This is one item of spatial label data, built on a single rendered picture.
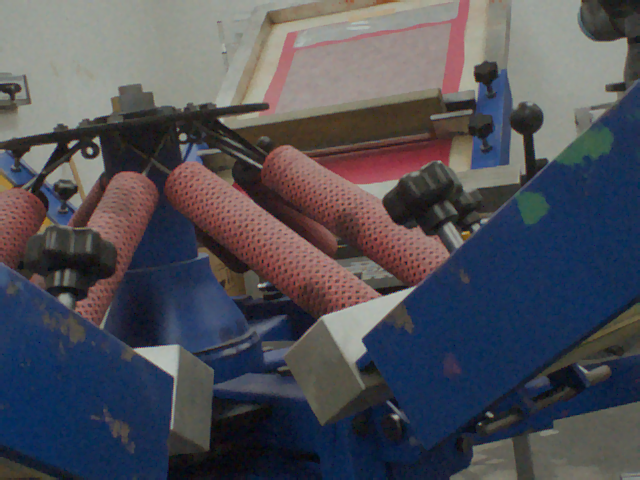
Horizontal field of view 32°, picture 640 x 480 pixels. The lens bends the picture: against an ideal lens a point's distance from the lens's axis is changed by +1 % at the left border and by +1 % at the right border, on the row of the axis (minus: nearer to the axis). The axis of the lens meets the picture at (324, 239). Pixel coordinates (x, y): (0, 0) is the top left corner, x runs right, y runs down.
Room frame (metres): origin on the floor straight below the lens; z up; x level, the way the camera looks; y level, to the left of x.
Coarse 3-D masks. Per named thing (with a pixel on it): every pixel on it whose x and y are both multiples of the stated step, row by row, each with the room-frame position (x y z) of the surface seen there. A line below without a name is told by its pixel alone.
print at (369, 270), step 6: (354, 264) 2.46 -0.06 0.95; (360, 264) 2.45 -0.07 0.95; (366, 264) 2.43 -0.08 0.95; (372, 264) 2.42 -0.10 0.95; (348, 270) 2.38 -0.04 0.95; (354, 270) 2.37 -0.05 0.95; (360, 270) 2.35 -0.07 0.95; (366, 270) 2.34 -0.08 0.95; (372, 270) 2.32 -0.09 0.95; (378, 270) 2.31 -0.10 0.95; (384, 270) 2.30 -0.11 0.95; (366, 276) 2.25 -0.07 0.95; (372, 276) 2.24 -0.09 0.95; (378, 276) 2.22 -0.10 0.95; (384, 276) 2.21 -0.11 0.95; (390, 276) 2.20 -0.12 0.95
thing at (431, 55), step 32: (384, 32) 2.35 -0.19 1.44; (416, 32) 2.31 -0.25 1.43; (448, 32) 2.27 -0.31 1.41; (384, 64) 2.24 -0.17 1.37; (416, 64) 2.20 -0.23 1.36; (448, 64) 2.16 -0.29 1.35; (384, 96) 2.14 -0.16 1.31; (352, 160) 1.98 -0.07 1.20; (384, 160) 1.96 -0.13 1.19; (416, 160) 1.93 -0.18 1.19; (448, 160) 1.90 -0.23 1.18
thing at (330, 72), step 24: (288, 48) 2.42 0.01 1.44; (312, 48) 2.39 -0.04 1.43; (336, 48) 2.35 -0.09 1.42; (360, 48) 2.32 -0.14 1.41; (288, 72) 2.33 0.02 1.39; (312, 72) 2.30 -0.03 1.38; (336, 72) 2.27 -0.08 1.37; (360, 72) 2.24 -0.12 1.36; (264, 96) 2.28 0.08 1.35; (288, 96) 2.25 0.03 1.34; (312, 96) 2.22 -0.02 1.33; (336, 96) 2.19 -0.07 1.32; (336, 168) 1.98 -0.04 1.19; (240, 192) 2.00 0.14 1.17
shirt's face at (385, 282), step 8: (344, 264) 2.49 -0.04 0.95; (368, 280) 2.19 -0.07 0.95; (376, 280) 2.17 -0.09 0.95; (384, 280) 2.16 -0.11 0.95; (392, 280) 2.14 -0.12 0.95; (400, 280) 2.12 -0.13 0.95; (376, 288) 2.08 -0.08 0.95; (384, 288) 2.07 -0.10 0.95; (392, 288) 2.06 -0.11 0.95; (400, 288) 2.06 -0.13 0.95
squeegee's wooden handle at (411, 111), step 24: (408, 96) 1.90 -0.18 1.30; (432, 96) 1.88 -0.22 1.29; (240, 120) 2.01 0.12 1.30; (264, 120) 1.98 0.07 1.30; (288, 120) 1.96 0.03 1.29; (312, 120) 1.95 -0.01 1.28; (336, 120) 1.94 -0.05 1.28; (360, 120) 1.94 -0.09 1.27; (384, 120) 1.93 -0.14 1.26; (408, 120) 1.92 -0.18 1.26; (288, 144) 1.99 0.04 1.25; (312, 144) 1.98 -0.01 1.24
